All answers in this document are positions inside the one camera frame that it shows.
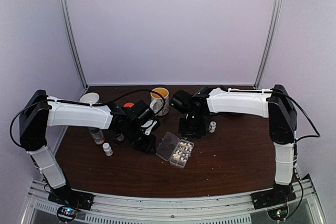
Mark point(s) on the clear plastic pill organizer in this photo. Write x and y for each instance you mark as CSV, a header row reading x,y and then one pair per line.
x,y
167,146

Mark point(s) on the yellow-lined patterned mug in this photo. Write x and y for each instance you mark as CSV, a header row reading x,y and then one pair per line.
x,y
160,101

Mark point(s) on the aluminium frame post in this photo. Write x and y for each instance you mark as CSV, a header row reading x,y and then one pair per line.
x,y
72,44
275,14

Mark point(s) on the grey-capped orange label bottle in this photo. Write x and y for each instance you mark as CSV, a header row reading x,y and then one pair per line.
x,y
97,135

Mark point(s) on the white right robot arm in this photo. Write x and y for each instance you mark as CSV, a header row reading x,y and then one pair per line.
x,y
271,109

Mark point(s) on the aluminium frame post right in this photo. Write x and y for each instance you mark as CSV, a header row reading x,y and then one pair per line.
x,y
275,14

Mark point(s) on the small white pill bottle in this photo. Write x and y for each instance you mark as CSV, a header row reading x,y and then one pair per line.
x,y
107,149

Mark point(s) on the white ceramic bowl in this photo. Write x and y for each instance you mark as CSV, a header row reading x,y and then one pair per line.
x,y
90,97

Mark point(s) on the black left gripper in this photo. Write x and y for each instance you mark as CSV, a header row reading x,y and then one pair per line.
x,y
147,148

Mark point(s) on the aluminium frame post left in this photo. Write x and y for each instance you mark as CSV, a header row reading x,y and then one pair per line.
x,y
72,44

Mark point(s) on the white pills in organizer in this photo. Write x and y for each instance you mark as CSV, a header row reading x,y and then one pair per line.
x,y
182,152

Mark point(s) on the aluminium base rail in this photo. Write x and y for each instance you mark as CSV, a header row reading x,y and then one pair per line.
x,y
235,208

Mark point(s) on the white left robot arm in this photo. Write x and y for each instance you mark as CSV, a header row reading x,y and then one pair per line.
x,y
42,112

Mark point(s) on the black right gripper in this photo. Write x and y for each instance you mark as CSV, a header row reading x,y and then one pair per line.
x,y
186,132

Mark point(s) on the orange pill bottle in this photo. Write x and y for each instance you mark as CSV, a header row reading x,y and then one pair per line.
x,y
128,105

